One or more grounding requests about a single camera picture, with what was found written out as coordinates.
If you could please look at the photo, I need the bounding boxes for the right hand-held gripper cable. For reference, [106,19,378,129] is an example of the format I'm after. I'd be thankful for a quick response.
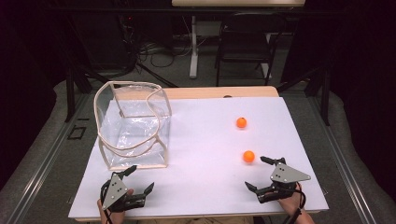
[281,182,308,224]

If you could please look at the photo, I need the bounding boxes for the black chair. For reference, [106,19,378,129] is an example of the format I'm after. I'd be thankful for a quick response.
[214,12,288,87]

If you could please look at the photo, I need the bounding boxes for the grey metal floor rail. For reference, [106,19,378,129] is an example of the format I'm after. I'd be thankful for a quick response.
[307,92,378,224]
[8,92,92,224]

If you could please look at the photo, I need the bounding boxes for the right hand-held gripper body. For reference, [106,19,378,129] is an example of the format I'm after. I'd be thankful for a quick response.
[255,162,312,204]

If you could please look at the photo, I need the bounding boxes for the clear plastic bag beige trim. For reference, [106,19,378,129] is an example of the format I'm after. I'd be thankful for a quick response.
[93,80,173,172]

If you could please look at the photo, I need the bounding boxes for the black tripod stand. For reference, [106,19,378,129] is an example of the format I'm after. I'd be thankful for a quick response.
[122,15,179,89]

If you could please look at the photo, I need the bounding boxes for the white desk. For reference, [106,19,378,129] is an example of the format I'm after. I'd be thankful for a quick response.
[171,0,306,79]

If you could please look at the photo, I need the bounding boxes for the black metal stand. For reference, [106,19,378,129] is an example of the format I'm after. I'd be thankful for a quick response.
[64,60,77,123]

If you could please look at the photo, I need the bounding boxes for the hand-held gripper cable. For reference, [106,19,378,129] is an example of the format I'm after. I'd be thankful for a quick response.
[281,182,308,224]
[99,180,114,224]

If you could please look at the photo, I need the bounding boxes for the bundle of floor cables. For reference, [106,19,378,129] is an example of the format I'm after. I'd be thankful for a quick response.
[136,32,194,68]

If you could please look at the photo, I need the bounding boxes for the black floor socket plate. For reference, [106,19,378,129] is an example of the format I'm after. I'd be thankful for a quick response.
[67,124,87,141]

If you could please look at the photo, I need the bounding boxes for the person's left hand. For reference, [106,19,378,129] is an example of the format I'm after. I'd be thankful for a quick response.
[96,188,135,224]

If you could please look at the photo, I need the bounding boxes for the left hand-held gripper cable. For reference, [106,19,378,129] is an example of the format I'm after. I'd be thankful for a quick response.
[99,180,114,224]

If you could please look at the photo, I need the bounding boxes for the person's right hand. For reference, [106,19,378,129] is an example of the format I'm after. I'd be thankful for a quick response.
[277,182,308,217]

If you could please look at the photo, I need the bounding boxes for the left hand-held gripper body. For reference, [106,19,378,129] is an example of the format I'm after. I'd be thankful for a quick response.
[101,173,148,214]

